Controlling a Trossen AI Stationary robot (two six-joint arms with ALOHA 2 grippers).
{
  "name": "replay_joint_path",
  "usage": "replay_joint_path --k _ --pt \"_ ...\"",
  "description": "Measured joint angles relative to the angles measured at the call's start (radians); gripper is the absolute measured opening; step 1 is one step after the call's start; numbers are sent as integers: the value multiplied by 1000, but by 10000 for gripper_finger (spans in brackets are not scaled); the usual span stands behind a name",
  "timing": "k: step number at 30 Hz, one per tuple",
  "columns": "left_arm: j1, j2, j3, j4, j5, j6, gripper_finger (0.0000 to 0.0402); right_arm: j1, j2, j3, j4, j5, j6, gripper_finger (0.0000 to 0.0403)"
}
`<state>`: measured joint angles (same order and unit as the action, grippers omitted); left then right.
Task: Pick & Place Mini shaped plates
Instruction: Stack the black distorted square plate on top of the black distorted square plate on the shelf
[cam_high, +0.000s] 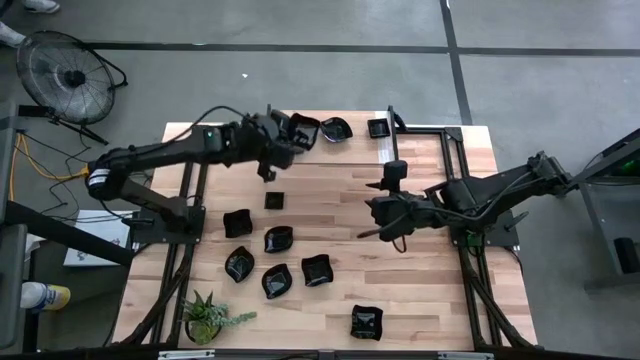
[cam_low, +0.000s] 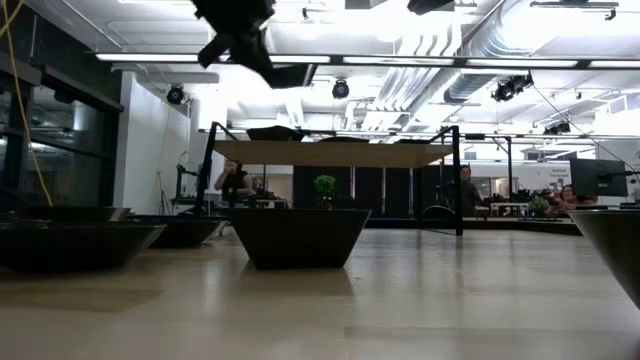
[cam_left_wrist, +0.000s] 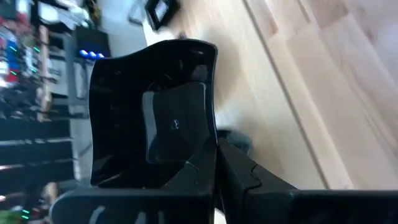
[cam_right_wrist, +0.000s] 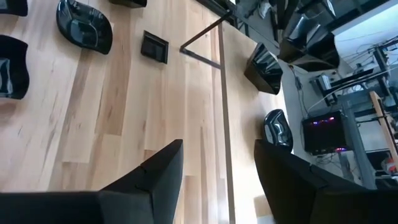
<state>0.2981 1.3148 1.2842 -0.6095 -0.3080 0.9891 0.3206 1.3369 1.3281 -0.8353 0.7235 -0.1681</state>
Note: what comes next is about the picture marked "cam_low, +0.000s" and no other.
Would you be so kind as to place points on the black ceiling spotlight cluster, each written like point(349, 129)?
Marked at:
point(557, 128)
point(510, 87)

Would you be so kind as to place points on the black aluminium table rail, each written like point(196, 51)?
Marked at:
point(500, 227)

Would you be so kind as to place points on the person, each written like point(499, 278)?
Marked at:
point(235, 182)
point(469, 192)
point(567, 197)

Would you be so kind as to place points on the black ceiling track light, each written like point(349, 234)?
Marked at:
point(575, 4)

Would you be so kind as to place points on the white low table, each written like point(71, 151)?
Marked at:
point(509, 204)

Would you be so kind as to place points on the black rounded glossy bowl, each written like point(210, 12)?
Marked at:
point(75, 247)

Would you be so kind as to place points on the black wavy-rim bowl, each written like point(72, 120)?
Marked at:
point(180, 232)

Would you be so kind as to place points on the low green potted plant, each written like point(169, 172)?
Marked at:
point(540, 206)

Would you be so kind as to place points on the silver ceiling duct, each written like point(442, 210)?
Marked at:
point(480, 75)

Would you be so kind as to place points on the black background stand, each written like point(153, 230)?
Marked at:
point(178, 190)

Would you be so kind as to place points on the black metal shelf leg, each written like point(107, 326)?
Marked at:
point(206, 170)
point(457, 190)

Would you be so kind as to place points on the small black clip piece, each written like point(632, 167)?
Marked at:
point(290, 77)

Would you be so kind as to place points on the small green potted plant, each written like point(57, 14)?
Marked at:
point(325, 184)

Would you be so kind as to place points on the dark computer monitor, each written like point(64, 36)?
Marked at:
point(597, 177)

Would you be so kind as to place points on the raised wooden shelf board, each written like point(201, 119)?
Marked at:
point(330, 154)

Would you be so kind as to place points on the dark glass partition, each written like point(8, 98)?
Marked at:
point(65, 150)

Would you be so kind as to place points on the overhead frame bar with lights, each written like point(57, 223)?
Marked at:
point(400, 60)

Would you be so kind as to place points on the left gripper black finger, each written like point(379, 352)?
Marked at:
point(262, 59)

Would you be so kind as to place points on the dark room divider panels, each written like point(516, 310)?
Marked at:
point(370, 187)

